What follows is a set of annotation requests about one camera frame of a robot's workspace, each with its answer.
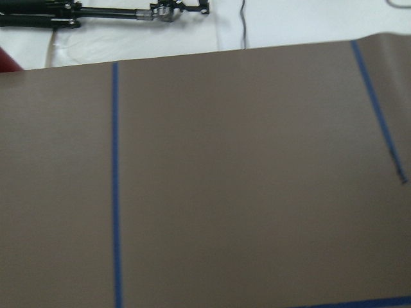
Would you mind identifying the black tripod tool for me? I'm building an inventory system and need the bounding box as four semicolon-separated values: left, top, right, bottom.
1;1;209;29

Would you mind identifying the thin black table cable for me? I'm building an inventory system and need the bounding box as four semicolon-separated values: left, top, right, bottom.
239;0;248;51

